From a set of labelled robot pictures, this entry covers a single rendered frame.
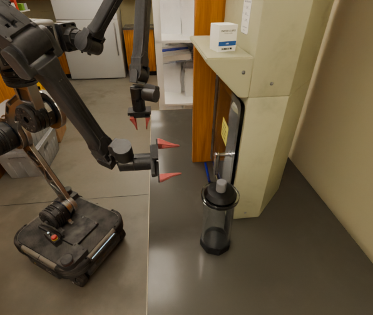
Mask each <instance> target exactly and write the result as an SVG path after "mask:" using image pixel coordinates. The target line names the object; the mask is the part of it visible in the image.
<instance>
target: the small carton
mask: <svg viewBox="0 0 373 315"><path fill-rule="evenodd" d="M237 29H238V24H234V23H230V22H215V23H211V28H210V49H212V50H214V51H216V52H218V53H219V52H227V51H235V47H236V41H237Z"/></svg>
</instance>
